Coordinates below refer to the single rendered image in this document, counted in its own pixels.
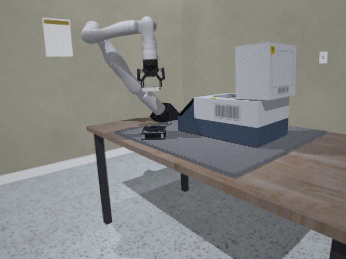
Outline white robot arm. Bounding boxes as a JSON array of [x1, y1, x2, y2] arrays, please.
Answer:
[[81, 17, 165, 115]]

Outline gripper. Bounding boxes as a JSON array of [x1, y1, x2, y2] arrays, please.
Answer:
[[137, 59, 165, 89]]

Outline white benchtop thermal cycler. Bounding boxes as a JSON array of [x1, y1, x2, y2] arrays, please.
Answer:
[[178, 42, 296, 147]]

